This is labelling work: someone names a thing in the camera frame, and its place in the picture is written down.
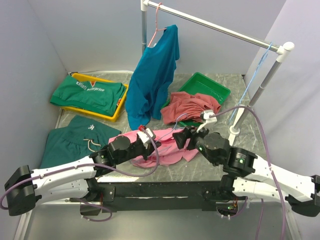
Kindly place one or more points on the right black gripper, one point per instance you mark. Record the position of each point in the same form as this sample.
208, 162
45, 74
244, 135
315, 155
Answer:
190, 132

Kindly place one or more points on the dusty red t-shirt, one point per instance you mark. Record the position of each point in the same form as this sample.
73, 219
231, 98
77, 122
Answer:
188, 107

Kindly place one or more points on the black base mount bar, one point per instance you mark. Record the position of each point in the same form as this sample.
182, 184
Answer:
150, 196

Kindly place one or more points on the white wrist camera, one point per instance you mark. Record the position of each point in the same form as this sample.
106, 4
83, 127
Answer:
208, 119
145, 134

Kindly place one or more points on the green printed t-shirt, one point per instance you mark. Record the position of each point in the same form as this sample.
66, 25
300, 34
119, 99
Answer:
94, 96

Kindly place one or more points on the dark green shorts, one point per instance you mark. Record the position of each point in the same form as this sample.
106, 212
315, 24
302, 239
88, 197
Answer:
80, 138

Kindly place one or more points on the pink t-shirt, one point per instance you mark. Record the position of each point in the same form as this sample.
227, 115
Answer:
170, 152

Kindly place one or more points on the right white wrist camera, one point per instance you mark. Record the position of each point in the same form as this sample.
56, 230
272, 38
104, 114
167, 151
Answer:
208, 119

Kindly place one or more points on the teal blue t-shirt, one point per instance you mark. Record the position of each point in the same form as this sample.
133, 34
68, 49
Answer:
149, 83

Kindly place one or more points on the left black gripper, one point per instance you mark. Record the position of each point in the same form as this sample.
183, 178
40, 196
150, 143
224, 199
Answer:
148, 151

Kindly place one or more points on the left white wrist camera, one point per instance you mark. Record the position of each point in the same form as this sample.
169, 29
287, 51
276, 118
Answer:
145, 134

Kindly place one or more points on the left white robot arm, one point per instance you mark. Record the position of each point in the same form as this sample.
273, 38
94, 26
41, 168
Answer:
28, 188

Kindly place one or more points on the pink wire hanger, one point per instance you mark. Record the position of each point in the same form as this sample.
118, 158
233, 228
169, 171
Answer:
156, 26

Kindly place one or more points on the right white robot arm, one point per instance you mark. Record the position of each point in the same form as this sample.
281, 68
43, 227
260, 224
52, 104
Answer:
249, 175

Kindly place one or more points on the yellow plastic tray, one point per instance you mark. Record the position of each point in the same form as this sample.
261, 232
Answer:
84, 77

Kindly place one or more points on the metal clothes rack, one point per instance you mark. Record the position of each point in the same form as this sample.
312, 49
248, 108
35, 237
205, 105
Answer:
282, 51

